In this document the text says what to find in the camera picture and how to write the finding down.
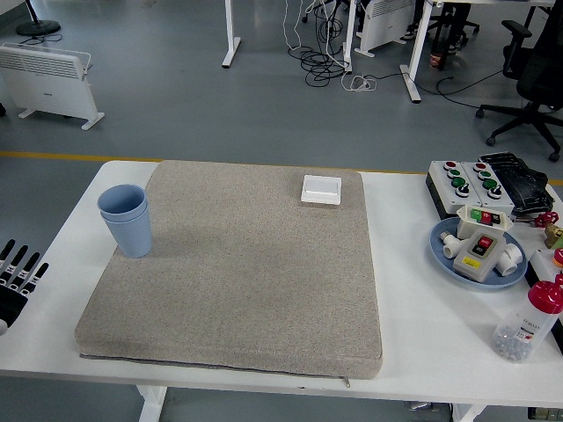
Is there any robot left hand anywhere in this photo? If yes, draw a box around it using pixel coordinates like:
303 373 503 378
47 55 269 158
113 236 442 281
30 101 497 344
0 239 50 338

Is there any blue ribbed cup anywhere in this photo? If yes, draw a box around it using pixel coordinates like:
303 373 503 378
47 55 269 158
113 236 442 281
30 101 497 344
97 183 148 216
99 206 153 259

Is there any white table leg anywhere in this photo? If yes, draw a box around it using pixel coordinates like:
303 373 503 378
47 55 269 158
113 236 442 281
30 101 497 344
451 403 487 422
135 385 168 422

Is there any white panel heater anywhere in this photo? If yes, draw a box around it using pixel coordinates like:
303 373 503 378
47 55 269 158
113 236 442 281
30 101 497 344
354 0 417 58
0 41 106 131

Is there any grey-brown mat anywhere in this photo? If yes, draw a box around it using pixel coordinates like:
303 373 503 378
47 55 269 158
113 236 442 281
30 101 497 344
75 159 384 380

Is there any black fan stand base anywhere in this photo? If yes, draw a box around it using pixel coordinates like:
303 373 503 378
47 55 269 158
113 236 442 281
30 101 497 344
16 0 62 37

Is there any white desk leg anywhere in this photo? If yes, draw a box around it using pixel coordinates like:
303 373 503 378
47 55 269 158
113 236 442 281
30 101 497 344
340 0 357 74
221 0 242 69
398 0 435 104

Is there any blue plate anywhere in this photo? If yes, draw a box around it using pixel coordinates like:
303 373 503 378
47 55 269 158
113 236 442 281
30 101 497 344
428 216 529 290

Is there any white pipe fitting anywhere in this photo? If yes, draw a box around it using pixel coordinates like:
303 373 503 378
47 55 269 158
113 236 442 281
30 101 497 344
495 243 525 277
440 231 463 260

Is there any white four-button control box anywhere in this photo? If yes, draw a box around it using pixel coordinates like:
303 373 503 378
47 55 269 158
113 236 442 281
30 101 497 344
424 159 485 220
457 161 515 216

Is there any person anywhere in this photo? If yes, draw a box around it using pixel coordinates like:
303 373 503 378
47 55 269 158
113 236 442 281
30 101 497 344
402 0 472 55

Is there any clear bottle red cap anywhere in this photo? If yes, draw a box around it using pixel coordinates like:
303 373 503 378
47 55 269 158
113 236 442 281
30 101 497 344
491 273 563 364

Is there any black foot pedal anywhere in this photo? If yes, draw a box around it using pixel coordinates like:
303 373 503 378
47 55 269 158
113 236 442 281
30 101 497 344
478 151 555 216

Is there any emergency stop button box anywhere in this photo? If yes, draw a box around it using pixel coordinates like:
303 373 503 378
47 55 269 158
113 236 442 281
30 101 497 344
525 247 563 309

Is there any black chair wheel base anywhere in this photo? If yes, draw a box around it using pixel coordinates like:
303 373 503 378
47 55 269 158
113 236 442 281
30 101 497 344
428 4 480 49

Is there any green box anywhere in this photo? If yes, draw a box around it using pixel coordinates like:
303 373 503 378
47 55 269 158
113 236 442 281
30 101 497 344
527 407 563 422

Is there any black office chair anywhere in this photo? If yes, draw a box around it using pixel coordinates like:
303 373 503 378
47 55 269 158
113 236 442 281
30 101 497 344
474 0 563 163

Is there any white wall switch plate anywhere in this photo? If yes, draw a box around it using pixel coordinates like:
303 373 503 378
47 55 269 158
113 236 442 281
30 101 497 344
300 174 343 206

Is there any black cable bundle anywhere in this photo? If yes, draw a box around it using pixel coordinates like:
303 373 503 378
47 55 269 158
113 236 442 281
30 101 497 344
288 0 353 87

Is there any white cable pile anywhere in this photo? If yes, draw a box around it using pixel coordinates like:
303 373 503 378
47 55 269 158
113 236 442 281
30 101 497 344
340 74 378 93

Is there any grey two-button switch box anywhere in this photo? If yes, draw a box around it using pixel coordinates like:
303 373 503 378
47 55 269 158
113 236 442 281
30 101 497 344
452 229 507 282

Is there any cream three-button switch box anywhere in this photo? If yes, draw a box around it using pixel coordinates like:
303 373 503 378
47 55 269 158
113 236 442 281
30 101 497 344
455 204 515 241

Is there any brass valve red handle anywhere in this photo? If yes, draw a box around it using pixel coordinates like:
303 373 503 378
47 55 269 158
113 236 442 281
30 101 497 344
534 211 563 250

